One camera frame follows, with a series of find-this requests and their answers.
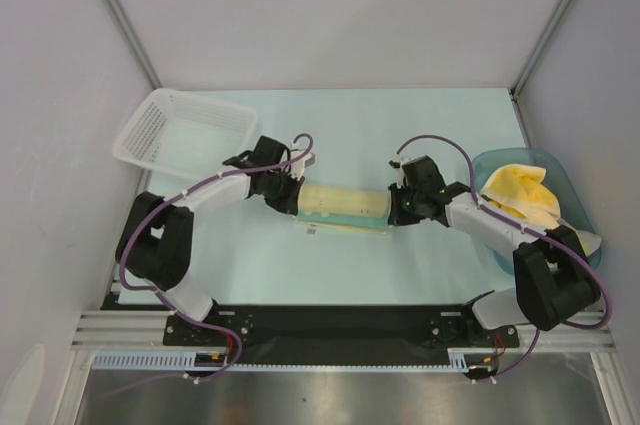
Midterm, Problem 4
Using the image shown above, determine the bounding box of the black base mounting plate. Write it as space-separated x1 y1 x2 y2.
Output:
163 305 520 358

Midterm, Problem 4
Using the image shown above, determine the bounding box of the white perforated plastic basket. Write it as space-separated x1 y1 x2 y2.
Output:
112 88 258 181

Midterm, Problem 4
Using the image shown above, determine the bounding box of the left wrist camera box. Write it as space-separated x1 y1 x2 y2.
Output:
289 150 315 180

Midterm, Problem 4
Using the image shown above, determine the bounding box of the yellow towel in tub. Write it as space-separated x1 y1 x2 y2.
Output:
481 164 561 229

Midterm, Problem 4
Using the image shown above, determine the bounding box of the slotted cable duct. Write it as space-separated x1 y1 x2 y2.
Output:
92 349 504 372

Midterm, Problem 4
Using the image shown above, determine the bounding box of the aluminium frame rail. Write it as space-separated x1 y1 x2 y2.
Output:
72 306 615 353

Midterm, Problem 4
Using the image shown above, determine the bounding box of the teal and cream towel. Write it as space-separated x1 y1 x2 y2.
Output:
296 184 390 234

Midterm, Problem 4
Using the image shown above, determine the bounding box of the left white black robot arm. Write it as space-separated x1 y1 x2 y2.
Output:
115 133 313 345

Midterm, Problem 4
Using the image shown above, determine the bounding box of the blue translucent plastic tub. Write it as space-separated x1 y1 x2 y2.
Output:
472 148 602 269

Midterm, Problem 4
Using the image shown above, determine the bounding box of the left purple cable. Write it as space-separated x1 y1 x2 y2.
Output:
97 133 315 399

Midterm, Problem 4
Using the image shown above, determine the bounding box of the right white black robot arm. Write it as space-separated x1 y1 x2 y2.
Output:
388 156 602 347

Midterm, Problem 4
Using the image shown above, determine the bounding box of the pale green cloth in tub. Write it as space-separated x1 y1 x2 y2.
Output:
558 219 602 257

